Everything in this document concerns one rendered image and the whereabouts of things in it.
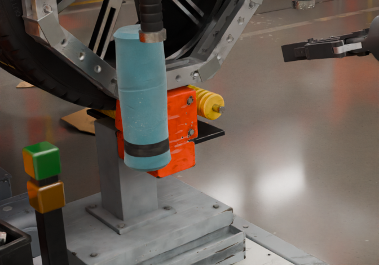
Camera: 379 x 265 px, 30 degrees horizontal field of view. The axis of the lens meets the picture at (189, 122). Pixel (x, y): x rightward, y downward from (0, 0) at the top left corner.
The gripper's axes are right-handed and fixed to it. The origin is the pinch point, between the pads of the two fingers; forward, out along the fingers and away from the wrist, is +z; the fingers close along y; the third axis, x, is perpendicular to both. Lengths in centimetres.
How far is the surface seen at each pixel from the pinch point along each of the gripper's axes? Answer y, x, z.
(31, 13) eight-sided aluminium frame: 29.5, -16.6, 33.8
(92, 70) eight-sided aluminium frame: 21.2, -4.1, 32.2
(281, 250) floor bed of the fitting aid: -28, 53, 44
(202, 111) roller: -5.3, 10.6, 35.3
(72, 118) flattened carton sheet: -55, 21, 180
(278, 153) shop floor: -89, 46, 99
